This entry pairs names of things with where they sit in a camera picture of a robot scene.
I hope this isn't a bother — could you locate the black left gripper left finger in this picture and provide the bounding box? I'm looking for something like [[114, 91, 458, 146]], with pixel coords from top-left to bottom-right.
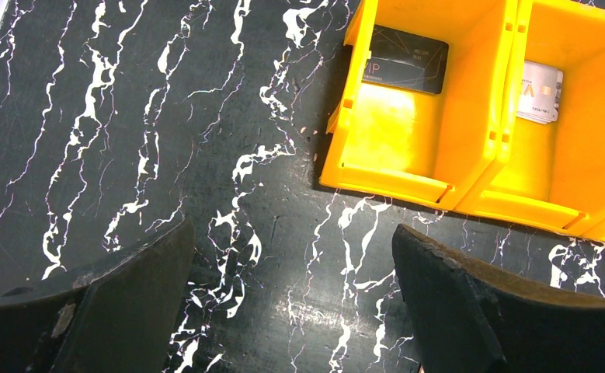
[[0, 219, 195, 372]]

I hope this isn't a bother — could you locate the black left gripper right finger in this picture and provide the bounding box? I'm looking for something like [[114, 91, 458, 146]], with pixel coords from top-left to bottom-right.
[[391, 224, 605, 372]]

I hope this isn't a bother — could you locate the white card stack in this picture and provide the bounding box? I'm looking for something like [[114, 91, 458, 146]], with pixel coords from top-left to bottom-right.
[[516, 61, 564, 124]]

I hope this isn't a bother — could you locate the black VIP card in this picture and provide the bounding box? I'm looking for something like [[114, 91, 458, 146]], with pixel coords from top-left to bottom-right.
[[363, 25, 449, 95]]

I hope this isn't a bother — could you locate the yellow bin middle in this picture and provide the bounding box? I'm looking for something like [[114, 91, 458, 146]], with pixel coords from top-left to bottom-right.
[[457, 1, 605, 242]]

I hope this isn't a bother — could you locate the yellow bin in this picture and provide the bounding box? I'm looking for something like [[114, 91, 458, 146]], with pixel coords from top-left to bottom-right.
[[457, 1, 605, 242], [319, 1, 518, 210]]

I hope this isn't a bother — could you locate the yellow bin left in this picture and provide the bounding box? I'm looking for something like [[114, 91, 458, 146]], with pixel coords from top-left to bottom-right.
[[319, 1, 518, 210]]

